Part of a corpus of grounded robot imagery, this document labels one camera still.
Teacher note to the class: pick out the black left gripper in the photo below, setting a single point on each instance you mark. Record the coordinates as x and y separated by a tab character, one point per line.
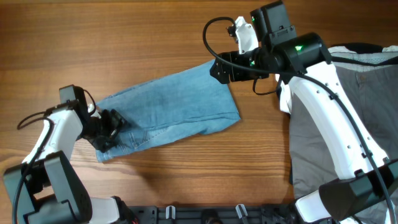
117	122

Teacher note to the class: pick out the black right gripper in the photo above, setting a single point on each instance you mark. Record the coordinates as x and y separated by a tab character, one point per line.
236	73

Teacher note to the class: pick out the light blue denim jeans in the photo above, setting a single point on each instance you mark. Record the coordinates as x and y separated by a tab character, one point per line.
168	109

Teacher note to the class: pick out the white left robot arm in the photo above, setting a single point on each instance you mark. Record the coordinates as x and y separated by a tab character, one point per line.
44	188

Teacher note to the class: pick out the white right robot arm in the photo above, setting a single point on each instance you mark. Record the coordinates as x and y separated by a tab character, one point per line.
365	173

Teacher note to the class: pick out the black and grey mesh garment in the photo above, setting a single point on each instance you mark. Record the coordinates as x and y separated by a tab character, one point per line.
363	57

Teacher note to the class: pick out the grey shorts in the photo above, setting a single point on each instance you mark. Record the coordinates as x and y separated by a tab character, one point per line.
373	102

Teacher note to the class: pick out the black base rail with clips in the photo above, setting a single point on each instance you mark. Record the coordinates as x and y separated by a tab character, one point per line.
265	214

